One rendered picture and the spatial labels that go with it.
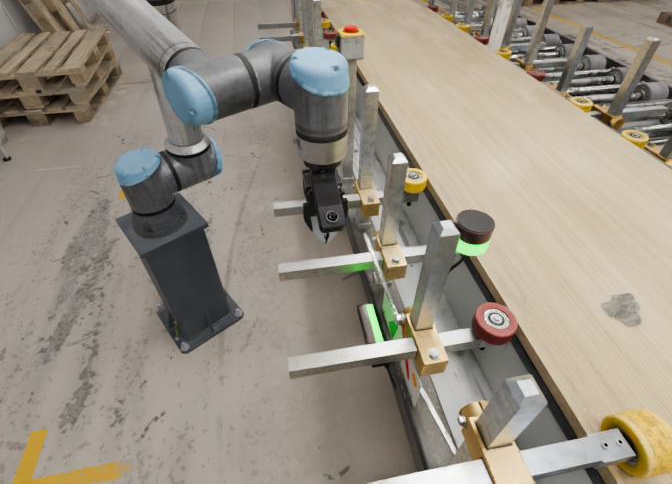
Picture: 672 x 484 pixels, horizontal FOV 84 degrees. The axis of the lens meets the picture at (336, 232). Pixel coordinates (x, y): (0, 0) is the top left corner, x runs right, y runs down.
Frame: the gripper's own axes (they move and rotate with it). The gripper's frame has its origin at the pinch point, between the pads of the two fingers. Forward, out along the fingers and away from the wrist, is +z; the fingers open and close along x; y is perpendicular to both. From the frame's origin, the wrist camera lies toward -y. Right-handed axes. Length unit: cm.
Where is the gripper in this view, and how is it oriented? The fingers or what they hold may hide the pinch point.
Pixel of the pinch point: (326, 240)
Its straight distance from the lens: 80.1
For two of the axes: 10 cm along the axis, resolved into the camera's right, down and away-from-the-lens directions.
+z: 0.0, 7.3, 6.8
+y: -1.9, -6.7, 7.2
